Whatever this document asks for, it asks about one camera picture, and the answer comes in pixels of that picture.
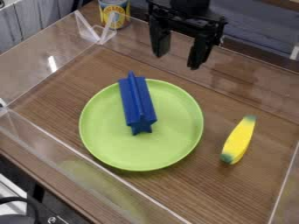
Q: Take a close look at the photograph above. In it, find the blue star-shaped block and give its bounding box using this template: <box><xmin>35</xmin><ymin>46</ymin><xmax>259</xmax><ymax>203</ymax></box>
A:
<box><xmin>118</xmin><ymin>71</ymin><xmax>158</xmax><ymax>136</ymax></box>

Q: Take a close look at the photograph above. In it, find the green round plate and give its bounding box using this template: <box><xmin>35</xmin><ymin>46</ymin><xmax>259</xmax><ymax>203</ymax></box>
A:
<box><xmin>79</xmin><ymin>79</ymin><xmax>205</xmax><ymax>172</ymax></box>

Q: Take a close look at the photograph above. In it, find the clear acrylic tray wall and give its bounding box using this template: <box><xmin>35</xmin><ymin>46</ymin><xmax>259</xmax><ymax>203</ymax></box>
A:
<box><xmin>0</xmin><ymin>5</ymin><xmax>299</xmax><ymax>224</ymax></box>

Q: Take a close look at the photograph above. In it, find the yellow labelled tin can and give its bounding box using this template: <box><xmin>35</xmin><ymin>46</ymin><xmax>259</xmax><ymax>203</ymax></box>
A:
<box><xmin>98</xmin><ymin>0</ymin><xmax>131</xmax><ymax>30</ymax></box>

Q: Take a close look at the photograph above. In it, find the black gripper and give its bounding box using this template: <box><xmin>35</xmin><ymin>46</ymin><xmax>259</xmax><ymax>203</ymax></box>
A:
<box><xmin>146</xmin><ymin>0</ymin><xmax>229</xmax><ymax>70</ymax></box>

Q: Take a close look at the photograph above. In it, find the black cable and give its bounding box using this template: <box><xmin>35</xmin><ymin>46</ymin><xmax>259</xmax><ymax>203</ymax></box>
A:
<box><xmin>0</xmin><ymin>196</ymin><xmax>43</xmax><ymax>224</ymax></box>

